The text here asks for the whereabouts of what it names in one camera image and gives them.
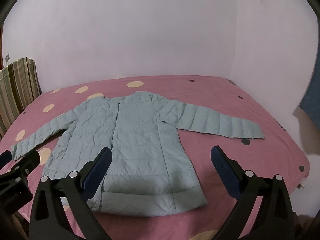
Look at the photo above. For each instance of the dark blue hanging cloth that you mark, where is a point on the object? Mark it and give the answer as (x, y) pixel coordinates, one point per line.
(311, 97)

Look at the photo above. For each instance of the striped headboard cushion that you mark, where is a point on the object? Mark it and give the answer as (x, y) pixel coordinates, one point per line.
(17, 90)

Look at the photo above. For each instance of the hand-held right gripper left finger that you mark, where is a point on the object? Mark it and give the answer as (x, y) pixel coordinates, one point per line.
(98, 170)

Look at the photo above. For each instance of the pink dotted bed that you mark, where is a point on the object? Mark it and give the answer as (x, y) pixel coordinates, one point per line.
(220, 105)

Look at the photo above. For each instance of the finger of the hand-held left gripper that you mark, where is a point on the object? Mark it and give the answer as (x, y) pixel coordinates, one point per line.
(5, 157)
(30, 160)

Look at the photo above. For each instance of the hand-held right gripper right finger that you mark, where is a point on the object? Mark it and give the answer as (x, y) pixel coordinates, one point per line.
(223, 170)

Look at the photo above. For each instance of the light blue quilted jacket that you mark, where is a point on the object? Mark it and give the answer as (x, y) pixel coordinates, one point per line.
(140, 142)

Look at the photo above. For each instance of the wall socket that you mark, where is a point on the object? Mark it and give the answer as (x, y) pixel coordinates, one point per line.
(7, 58)

